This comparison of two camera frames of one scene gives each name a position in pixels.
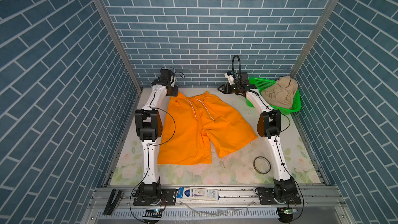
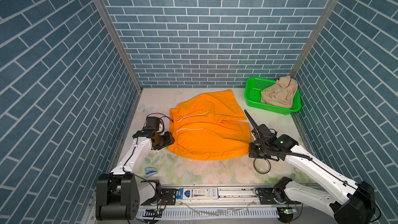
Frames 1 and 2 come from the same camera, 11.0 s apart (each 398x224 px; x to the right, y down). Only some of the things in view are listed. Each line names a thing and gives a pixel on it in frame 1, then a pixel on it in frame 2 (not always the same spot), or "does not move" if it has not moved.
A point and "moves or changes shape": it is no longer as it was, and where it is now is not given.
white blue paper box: x=198 y=193 does not move
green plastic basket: x=261 y=84 does not move
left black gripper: x=173 y=93 → x=169 y=140
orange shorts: x=187 y=122 moves or changes shape
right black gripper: x=225 y=88 → x=252 y=153
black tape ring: x=254 y=163 does not move
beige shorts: x=281 y=94 does not move
